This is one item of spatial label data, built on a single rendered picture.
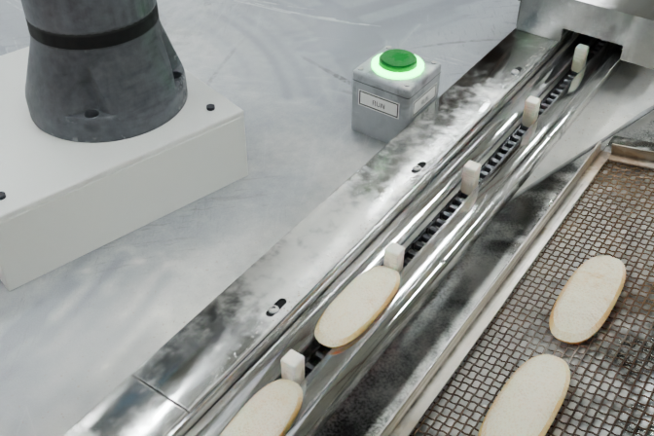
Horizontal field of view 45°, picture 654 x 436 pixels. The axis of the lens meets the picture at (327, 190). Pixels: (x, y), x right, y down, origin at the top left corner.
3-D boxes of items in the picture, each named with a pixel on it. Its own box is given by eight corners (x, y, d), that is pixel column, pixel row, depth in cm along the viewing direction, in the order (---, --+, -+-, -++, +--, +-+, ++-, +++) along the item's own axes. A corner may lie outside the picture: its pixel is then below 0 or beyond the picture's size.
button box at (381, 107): (382, 124, 95) (387, 40, 88) (441, 146, 91) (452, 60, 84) (345, 157, 90) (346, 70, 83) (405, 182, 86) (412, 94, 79)
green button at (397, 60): (390, 57, 86) (391, 44, 85) (422, 68, 85) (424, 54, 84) (371, 73, 84) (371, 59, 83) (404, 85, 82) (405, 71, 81)
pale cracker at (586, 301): (586, 253, 62) (587, 241, 61) (636, 266, 60) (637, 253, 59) (536, 335, 55) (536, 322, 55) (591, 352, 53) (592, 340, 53)
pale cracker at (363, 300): (372, 262, 67) (373, 251, 67) (411, 280, 66) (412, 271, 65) (302, 336, 61) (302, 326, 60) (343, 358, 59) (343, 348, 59)
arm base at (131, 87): (-1, 99, 78) (-28, 5, 72) (127, 45, 86) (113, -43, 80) (87, 163, 70) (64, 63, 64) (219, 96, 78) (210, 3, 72)
